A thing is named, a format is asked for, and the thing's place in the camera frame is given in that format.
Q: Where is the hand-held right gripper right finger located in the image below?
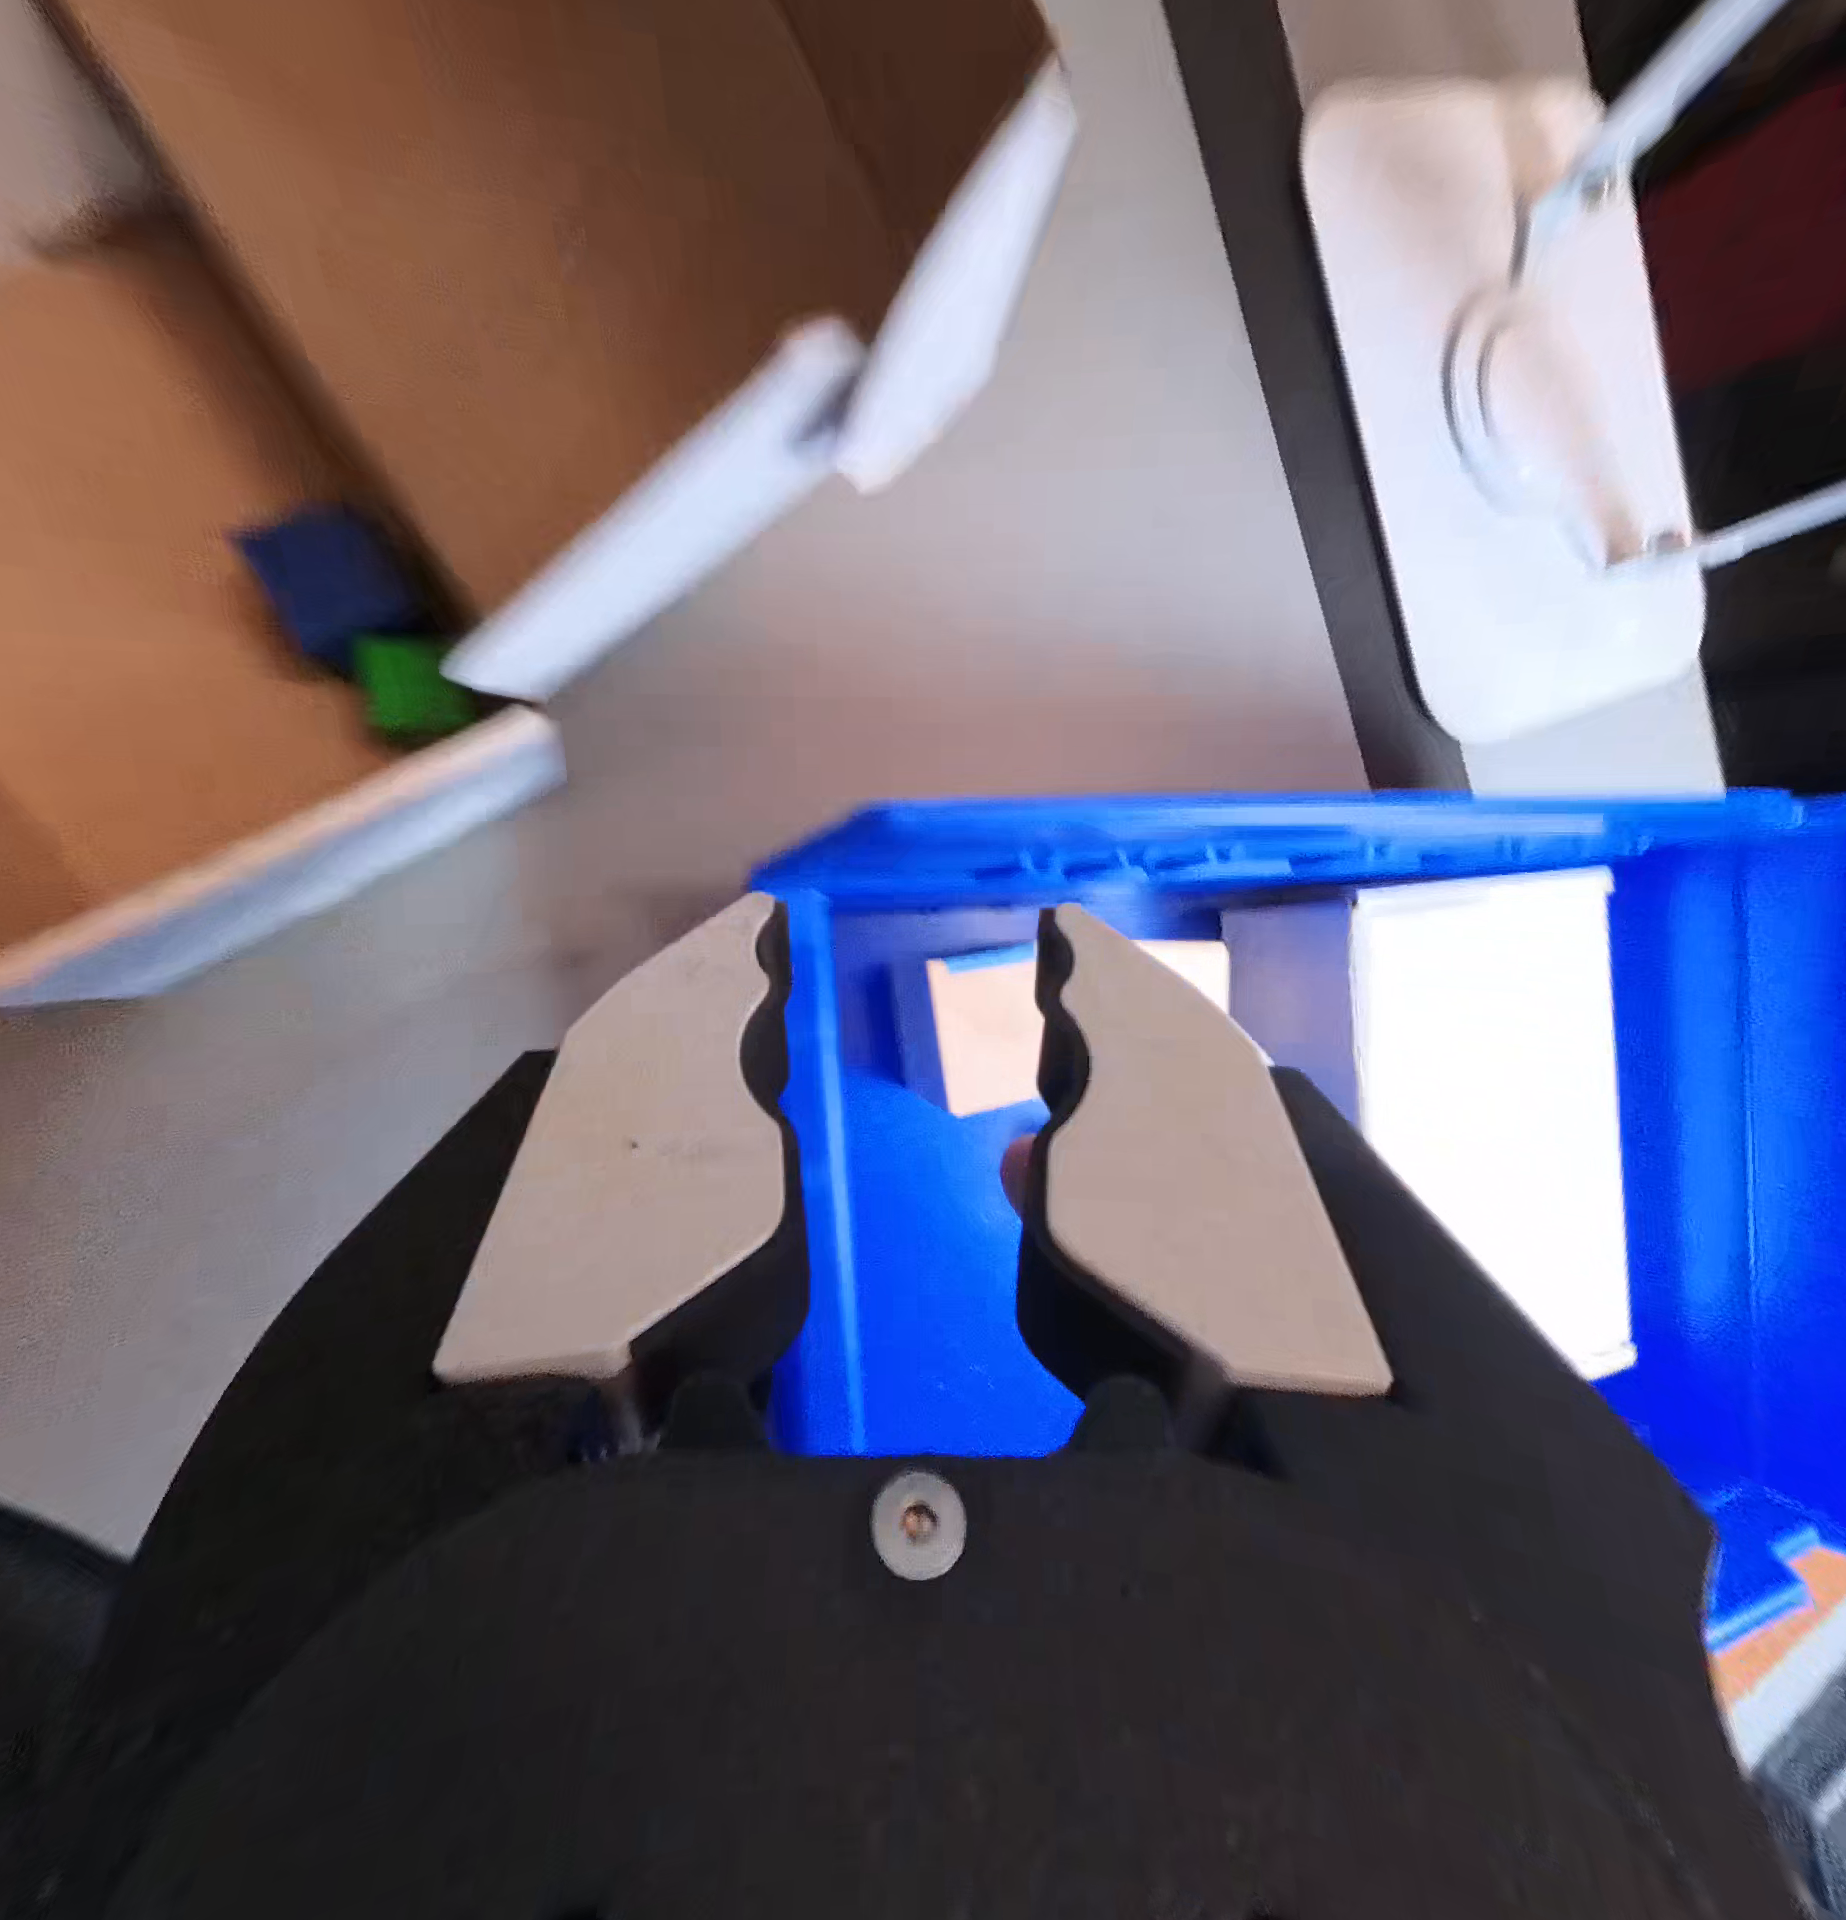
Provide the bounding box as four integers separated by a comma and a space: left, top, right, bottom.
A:
1017, 901, 1396, 1401

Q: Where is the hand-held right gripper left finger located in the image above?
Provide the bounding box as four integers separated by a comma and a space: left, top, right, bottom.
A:
431, 893, 808, 1391

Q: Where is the blue plastic bin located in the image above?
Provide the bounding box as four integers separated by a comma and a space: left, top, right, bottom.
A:
750, 786, 1846, 1661

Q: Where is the green wooden block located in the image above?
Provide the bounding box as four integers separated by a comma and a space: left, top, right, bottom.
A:
350, 633, 482, 744

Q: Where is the white cardboard box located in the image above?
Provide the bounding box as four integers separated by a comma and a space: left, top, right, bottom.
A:
0, 0, 1082, 1011

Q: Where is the tan wooden block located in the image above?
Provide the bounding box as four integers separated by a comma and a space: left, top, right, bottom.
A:
922, 948, 1049, 1120

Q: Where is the white box in bin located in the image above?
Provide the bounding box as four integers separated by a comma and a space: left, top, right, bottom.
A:
1347, 876, 1641, 1380

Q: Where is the blue wooden block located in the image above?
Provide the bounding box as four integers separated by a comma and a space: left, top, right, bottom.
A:
233, 506, 422, 671

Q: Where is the white monitor stand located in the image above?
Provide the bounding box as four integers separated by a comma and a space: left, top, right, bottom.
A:
1299, 0, 1846, 748

